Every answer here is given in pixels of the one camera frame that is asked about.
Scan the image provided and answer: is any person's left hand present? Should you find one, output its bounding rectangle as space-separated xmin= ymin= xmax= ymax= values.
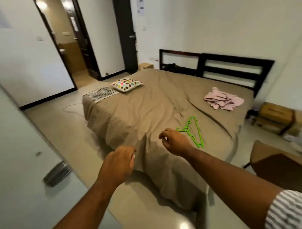
xmin=97 ymin=145 xmax=137 ymax=188

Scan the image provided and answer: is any person's right hand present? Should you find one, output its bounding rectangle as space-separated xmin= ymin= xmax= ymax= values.
xmin=159 ymin=127 xmax=195 ymax=158

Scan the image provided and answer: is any pile of coloured plastic hangers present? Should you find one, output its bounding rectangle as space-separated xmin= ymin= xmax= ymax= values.
xmin=176 ymin=115 xmax=205 ymax=149

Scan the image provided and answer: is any pink garment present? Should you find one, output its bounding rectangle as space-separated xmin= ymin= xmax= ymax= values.
xmin=203 ymin=87 xmax=245 ymax=112

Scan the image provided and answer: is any white wooden wardrobe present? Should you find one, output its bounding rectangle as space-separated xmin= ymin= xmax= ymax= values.
xmin=0 ymin=85 xmax=121 ymax=229

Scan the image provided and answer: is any person's right forearm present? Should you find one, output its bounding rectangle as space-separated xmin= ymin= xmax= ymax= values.
xmin=183 ymin=147 xmax=284 ymax=229

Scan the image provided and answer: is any person's left forearm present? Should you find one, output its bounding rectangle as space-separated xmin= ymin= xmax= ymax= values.
xmin=53 ymin=179 xmax=119 ymax=229

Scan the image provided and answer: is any bed with taupe sheet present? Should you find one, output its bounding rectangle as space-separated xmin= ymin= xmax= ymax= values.
xmin=81 ymin=68 xmax=255 ymax=210

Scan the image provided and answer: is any cardboard boxes left of bed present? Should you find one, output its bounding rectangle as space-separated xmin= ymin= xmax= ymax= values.
xmin=138 ymin=62 xmax=155 ymax=71

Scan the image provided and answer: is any person's striped shirt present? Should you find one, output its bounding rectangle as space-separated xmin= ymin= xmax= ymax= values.
xmin=264 ymin=189 xmax=302 ymax=229

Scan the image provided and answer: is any black bag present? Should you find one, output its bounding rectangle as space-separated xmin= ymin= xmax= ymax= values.
xmin=163 ymin=62 xmax=199 ymax=76

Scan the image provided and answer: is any grey checked towel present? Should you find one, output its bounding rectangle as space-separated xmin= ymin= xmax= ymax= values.
xmin=83 ymin=86 xmax=120 ymax=103

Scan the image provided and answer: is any colourful leaf print pillow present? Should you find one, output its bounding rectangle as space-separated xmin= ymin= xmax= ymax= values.
xmin=110 ymin=78 xmax=144 ymax=93

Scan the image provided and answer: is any black slatted headboard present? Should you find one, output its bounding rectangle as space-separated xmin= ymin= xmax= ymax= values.
xmin=159 ymin=48 xmax=276 ymax=98

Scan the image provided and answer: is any brown chair with black legs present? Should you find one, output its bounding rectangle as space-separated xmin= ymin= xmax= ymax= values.
xmin=243 ymin=140 xmax=302 ymax=193

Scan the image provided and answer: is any cardboard box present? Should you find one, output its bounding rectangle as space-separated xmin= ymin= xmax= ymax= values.
xmin=288 ymin=109 xmax=302 ymax=138
xmin=259 ymin=102 xmax=295 ymax=135

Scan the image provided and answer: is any black bathroom door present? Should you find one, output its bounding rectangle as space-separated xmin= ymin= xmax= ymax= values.
xmin=71 ymin=0 xmax=102 ymax=81

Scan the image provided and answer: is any black room door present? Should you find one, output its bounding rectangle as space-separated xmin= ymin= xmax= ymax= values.
xmin=112 ymin=0 xmax=139 ymax=75

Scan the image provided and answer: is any round ceiling lamp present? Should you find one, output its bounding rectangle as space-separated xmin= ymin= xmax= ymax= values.
xmin=36 ymin=0 xmax=49 ymax=11

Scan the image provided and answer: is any thin red floor cable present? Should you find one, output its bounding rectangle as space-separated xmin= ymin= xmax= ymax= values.
xmin=63 ymin=101 xmax=86 ymax=119

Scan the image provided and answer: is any white paper wall notice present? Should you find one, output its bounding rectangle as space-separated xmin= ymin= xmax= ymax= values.
xmin=136 ymin=0 xmax=146 ymax=17

